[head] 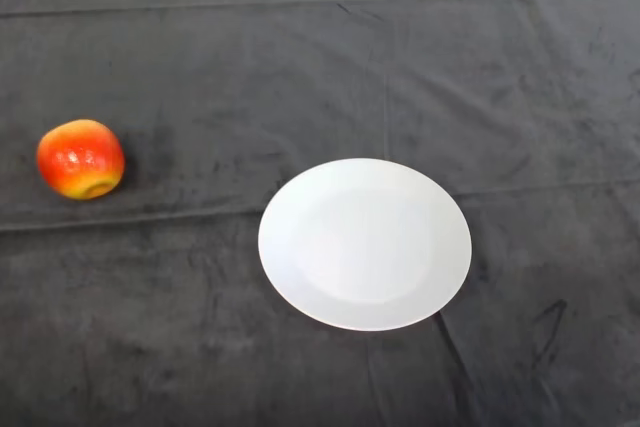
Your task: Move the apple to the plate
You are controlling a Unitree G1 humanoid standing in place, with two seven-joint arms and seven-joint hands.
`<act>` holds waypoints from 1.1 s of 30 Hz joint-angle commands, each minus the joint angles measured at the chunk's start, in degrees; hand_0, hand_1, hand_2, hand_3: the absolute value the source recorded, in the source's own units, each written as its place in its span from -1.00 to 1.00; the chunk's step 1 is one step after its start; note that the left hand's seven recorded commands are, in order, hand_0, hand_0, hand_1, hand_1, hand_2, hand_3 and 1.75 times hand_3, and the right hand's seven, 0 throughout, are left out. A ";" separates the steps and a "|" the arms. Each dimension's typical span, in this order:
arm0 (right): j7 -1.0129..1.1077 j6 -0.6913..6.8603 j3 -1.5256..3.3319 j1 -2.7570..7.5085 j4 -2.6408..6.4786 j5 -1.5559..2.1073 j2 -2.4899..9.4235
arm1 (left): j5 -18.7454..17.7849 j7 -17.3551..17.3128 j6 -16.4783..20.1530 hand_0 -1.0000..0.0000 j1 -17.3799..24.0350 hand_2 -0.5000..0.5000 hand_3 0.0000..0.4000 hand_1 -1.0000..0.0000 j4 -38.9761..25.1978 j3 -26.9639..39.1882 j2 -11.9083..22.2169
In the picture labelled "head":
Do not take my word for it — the red yellow apple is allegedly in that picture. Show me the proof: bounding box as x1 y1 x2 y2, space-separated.
36 119 126 201

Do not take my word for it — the white round plate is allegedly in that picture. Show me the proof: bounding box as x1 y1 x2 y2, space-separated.
257 157 473 333

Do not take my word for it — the black cloth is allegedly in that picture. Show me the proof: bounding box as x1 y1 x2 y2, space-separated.
0 0 640 427

